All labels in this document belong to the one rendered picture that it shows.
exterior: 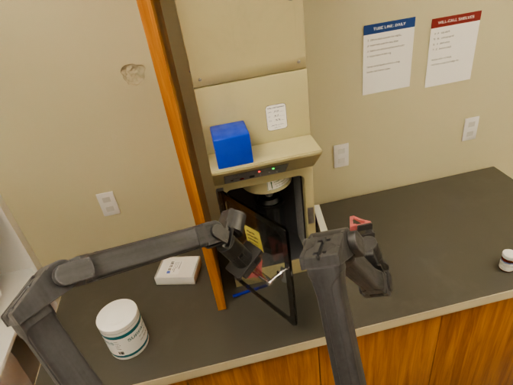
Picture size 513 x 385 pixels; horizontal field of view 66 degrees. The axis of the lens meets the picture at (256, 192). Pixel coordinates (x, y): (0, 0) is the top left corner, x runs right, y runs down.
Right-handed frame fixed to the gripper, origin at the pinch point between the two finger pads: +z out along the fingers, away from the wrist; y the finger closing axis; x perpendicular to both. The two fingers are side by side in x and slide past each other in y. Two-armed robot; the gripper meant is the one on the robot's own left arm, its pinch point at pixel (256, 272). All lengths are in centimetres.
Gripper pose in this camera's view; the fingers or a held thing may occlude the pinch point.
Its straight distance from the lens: 120.8
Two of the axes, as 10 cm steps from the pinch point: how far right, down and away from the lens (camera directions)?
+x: 6.5, 3.5, -6.7
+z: 4.3, 5.5, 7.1
